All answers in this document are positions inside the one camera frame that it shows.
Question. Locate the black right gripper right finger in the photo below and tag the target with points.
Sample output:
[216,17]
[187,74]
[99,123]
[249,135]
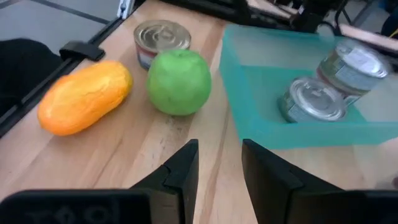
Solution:
[295,205]

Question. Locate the silver metal bracket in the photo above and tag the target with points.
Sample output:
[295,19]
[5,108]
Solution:
[125,7]

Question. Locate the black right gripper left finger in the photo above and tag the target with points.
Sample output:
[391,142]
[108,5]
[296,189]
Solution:
[149,205]

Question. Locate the black frame clip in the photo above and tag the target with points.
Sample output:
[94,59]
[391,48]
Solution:
[82,49]

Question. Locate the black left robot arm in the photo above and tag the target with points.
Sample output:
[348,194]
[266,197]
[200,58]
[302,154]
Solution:
[311,15]

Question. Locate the green apple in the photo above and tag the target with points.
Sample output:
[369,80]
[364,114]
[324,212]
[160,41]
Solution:
[178,82]

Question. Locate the yellow orange mango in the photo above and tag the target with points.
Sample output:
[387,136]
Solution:
[84,96]

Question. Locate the tin can green label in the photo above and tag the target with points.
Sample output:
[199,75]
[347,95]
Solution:
[312,99]
[353,68]

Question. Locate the person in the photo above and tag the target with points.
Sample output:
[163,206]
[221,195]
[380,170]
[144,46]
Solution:
[21,71]

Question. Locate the teal plastic bin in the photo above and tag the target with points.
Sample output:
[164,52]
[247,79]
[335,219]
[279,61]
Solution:
[264,93]

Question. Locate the tin can red blue label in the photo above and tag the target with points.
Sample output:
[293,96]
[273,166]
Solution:
[161,39]

